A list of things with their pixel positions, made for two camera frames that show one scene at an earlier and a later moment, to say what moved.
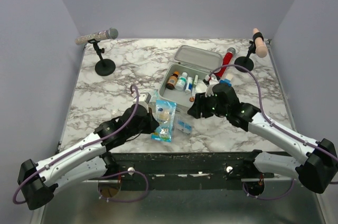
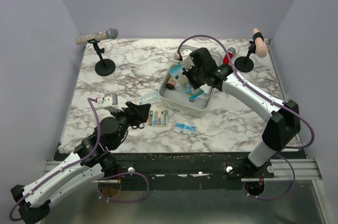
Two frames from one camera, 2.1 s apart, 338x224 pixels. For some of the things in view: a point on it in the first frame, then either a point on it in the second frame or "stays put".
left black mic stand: (104, 67) stays put
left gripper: (153, 124) to (137, 113)
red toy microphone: (227, 58) stays put
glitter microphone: (110, 33) stays put
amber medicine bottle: (172, 81) stays put
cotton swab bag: (165, 114) to (183, 83)
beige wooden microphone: (261, 50) stays put
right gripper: (199, 105) to (187, 74)
